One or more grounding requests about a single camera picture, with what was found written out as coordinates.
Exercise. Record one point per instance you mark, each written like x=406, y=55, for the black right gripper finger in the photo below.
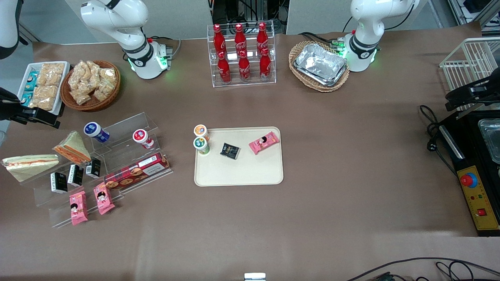
x=49, y=120

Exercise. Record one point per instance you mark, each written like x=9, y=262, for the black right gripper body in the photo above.
x=8, y=107

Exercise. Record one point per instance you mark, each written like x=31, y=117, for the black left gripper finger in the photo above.
x=458, y=100

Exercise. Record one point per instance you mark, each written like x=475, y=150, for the triangle sandwich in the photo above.
x=29, y=166
x=74, y=148

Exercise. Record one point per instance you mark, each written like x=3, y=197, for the white rectangular snack tray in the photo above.
x=66, y=78

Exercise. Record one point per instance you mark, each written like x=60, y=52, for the aluminium foil tray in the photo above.
x=320, y=62

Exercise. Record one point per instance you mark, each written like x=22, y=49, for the beige plastic tray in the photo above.
x=242, y=168

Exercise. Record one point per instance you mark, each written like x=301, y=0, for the teal snack packet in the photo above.
x=26, y=98
x=31, y=81

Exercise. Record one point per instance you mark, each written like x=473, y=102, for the wrapped cracker pack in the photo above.
x=43, y=97
x=51, y=74

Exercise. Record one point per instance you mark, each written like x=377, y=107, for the clear bag of puffed snacks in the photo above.
x=78, y=76
x=104, y=90
x=82, y=96
x=93, y=69
x=108, y=75

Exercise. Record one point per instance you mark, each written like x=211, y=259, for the round brown wicker basket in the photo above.
x=93, y=105

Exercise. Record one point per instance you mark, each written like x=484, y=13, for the blue lid cup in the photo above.
x=95, y=130

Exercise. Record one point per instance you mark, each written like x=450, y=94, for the clear container in machine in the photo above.
x=492, y=140

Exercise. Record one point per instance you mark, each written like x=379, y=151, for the black sealing machine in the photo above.
x=468, y=156

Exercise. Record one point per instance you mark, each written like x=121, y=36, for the small black carton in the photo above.
x=75, y=175
x=59, y=182
x=93, y=168

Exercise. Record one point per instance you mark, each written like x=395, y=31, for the red emergency stop button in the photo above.
x=468, y=180

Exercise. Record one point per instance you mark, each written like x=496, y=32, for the clear acrylic stepped stand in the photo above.
x=125, y=156

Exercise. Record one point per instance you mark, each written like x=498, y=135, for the pink snack packet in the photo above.
x=78, y=208
x=264, y=143
x=104, y=199

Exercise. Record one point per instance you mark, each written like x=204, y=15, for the red lid cup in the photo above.
x=142, y=137

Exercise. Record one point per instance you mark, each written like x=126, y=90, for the yellow control panel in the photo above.
x=482, y=199

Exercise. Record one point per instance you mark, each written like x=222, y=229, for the red cookie box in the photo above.
x=136, y=171

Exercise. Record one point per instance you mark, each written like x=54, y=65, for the light wicker basket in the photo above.
x=316, y=86

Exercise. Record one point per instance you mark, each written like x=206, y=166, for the orange lid cup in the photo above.
x=200, y=131

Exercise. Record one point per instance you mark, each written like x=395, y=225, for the green lid cup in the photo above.
x=201, y=144

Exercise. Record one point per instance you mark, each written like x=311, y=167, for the red cola bottle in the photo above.
x=244, y=68
x=219, y=39
x=240, y=38
x=224, y=69
x=262, y=37
x=265, y=65

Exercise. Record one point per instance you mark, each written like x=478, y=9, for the black snack packet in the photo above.
x=230, y=151

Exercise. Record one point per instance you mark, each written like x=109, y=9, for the clear acrylic bottle rack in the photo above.
x=254, y=80

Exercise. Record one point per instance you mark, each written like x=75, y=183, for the small white box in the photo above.
x=254, y=277

